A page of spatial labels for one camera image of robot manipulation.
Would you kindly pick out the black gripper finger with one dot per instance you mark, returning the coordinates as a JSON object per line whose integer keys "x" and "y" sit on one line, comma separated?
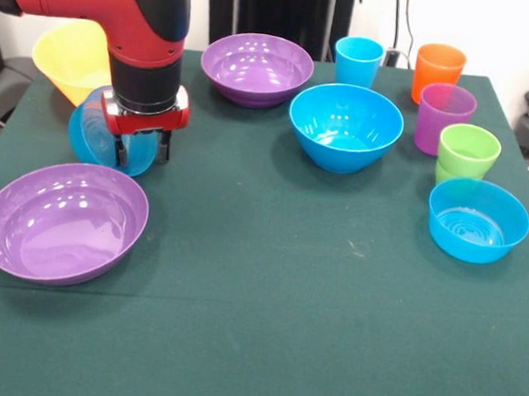
{"x": 120, "y": 152}
{"x": 164, "y": 148}

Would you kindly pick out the blue cup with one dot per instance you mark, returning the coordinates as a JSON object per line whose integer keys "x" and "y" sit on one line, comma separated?
{"x": 357, "y": 65}

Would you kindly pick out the orange cup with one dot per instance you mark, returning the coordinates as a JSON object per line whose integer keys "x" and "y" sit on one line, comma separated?
{"x": 438, "y": 69}

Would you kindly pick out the dark green tablecloth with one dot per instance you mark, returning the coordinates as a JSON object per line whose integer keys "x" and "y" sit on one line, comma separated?
{"x": 255, "y": 299}

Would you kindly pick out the black power strip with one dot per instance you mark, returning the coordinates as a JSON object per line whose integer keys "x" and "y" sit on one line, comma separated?
{"x": 391, "y": 58}

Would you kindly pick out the purple cup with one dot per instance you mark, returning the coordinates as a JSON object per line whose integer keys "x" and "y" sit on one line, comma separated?
{"x": 437, "y": 125}

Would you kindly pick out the yellow bowl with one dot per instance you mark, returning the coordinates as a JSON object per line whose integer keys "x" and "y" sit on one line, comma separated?
{"x": 68, "y": 60}

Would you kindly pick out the large deep blue bowl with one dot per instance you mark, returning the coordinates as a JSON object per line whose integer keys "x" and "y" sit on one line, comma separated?
{"x": 345, "y": 121}

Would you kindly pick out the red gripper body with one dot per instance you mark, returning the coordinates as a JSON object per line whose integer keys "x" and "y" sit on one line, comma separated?
{"x": 146, "y": 123}

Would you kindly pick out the small blue bowl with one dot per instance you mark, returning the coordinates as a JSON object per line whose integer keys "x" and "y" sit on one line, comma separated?
{"x": 475, "y": 225}
{"x": 89, "y": 141}

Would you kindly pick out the green cup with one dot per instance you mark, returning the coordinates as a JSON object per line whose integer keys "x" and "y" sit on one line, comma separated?
{"x": 469, "y": 153}
{"x": 443, "y": 175}

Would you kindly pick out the purple bowl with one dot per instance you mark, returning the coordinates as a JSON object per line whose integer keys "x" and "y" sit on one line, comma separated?
{"x": 62, "y": 231}
{"x": 257, "y": 67}

